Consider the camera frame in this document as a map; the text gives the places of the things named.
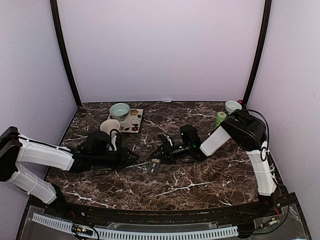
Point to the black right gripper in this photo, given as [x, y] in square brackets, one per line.
[167, 154]

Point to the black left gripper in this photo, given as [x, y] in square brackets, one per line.
[124, 160]

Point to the grey weekly pill organizer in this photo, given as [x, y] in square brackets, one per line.
[153, 168]

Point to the green pill bottle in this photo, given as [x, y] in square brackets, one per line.
[221, 116]

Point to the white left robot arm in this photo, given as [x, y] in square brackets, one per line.
[100, 149]

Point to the square floral ceramic plate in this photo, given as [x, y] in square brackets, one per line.
[132, 122]

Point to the beige ceramic mug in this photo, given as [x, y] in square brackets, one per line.
[111, 127]

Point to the celadon bowl on plate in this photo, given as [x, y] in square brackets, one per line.
[119, 111]

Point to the small celadon bowl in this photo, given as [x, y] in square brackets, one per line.
[231, 106]

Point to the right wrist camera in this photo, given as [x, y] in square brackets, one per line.
[166, 139]

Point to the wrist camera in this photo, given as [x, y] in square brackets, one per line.
[116, 140]
[166, 139]

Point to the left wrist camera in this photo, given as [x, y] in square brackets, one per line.
[116, 140]

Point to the white slotted cable duct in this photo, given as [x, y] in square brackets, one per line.
[118, 231]

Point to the black front rail base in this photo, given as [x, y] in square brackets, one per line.
[195, 203]

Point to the black corner frame post left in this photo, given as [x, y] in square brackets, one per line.
[63, 51]

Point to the black corner frame post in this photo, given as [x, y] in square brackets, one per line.
[258, 52]
[63, 51]

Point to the black corner frame post right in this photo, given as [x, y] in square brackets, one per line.
[258, 52]

